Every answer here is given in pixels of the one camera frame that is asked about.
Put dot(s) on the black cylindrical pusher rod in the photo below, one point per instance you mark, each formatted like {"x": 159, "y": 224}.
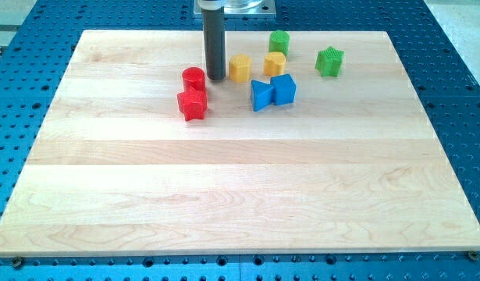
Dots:
{"x": 214, "y": 38}

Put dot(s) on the yellow heart block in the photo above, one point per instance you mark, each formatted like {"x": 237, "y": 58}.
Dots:
{"x": 274, "y": 64}

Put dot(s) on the red star block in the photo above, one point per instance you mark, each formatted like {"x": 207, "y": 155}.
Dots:
{"x": 192, "y": 103}

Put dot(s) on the green star block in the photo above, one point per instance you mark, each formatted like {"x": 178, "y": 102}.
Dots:
{"x": 329, "y": 61}

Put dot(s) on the yellow hexagon block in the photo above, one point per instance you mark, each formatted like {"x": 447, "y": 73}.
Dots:
{"x": 240, "y": 68}

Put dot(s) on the red cylinder block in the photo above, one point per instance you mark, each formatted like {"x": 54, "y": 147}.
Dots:
{"x": 193, "y": 77}

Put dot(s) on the green cylinder block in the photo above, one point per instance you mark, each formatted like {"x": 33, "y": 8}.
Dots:
{"x": 279, "y": 41}

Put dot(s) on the blue triangle block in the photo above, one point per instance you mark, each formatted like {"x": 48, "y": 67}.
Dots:
{"x": 262, "y": 95}

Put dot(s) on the blue cube block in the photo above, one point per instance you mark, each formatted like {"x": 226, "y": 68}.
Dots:
{"x": 284, "y": 88}

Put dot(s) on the blue perforated table plate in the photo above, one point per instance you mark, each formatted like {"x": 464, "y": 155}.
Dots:
{"x": 35, "y": 60}

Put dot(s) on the wooden board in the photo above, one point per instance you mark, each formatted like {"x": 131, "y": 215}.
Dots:
{"x": 353, "y": 165}

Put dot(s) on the left board clamp screw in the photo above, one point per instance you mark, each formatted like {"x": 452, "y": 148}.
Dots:
{"x": 17, "y": 262}

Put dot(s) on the board clamp screw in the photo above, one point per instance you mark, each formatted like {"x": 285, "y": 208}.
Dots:
{"x": 17, "y": 262}
{"x": 473, "y": 255}

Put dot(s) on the right board clamp screw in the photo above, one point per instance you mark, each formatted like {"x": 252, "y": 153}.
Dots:
{"x": 473, "y": 255}

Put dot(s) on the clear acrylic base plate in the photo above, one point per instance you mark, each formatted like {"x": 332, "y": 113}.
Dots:
{"x": 236, "y": 9}

